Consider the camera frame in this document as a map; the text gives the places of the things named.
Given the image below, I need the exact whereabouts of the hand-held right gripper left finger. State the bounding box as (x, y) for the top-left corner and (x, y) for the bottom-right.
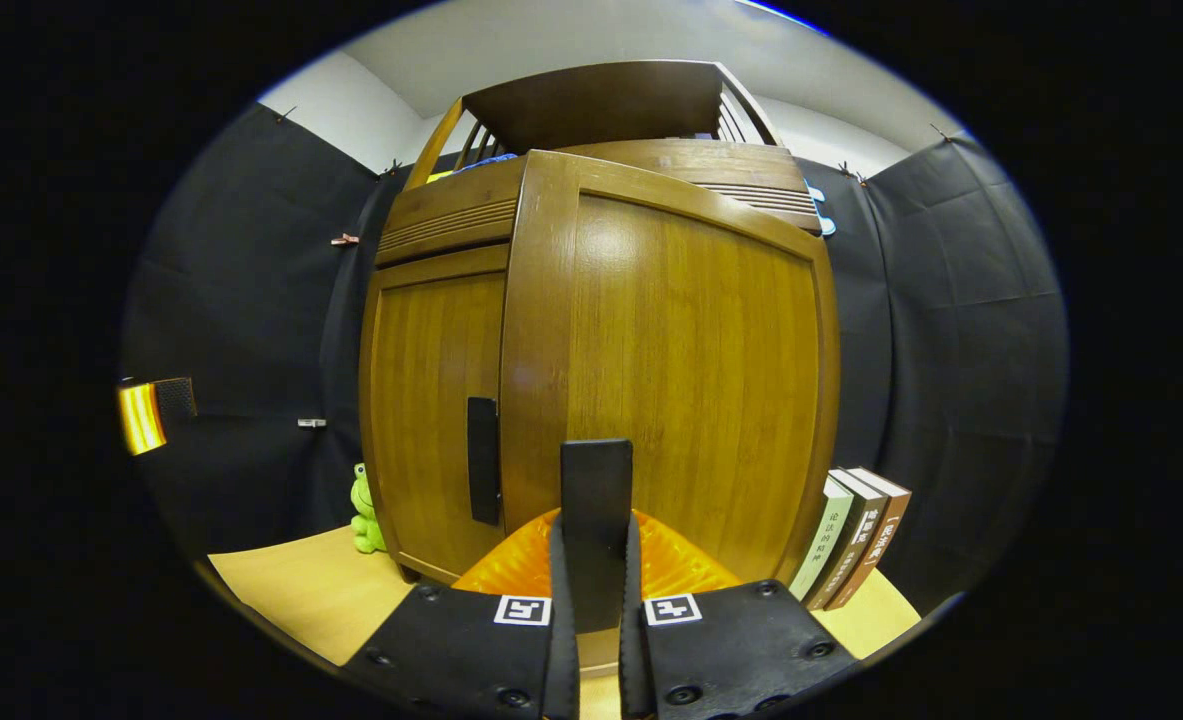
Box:
(341, 512), (580, 720)

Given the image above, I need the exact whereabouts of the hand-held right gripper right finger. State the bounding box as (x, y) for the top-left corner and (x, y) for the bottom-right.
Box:
(619, 510), (857, 720)

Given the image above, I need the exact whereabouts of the black door handle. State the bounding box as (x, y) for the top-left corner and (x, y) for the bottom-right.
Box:
(560, 438), (634, 633)
(466, 396), (502, 527)

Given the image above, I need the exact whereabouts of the wooden shoe cabinet door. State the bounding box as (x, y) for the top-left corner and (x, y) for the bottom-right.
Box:
(359, 245), (512, 586)
(499, 150), (842, 586)

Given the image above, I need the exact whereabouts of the wooden double-door shoe cabinet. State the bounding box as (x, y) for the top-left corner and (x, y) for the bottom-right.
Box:
(359, 60), (842, 586)

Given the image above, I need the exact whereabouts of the green frog plush toy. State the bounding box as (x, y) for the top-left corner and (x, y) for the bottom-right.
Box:
(350, 462), (389, 555)

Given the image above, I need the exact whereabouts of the pale green book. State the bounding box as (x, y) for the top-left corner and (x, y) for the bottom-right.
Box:
(789, 476), (854, 603)

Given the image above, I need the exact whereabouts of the dark book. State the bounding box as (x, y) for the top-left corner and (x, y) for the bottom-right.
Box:
(806, 468), (889, 611)

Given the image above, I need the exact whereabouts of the brown book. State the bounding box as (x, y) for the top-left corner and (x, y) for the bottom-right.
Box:
(831, 468), (913, 611)

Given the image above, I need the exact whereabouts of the wooden drawer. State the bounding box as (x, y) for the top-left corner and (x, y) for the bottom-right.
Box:
(375, 138), (822, 269)

